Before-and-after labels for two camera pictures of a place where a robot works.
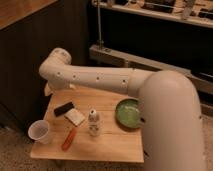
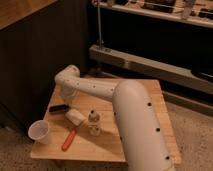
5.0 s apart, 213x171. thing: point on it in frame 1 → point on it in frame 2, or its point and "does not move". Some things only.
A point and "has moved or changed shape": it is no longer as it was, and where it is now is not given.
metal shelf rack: x=158 y=35 does not move
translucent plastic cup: x=39 y=131 does not move
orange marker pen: x=69 y=139 does not move
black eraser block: x=63 y=108 has moved or changed shape
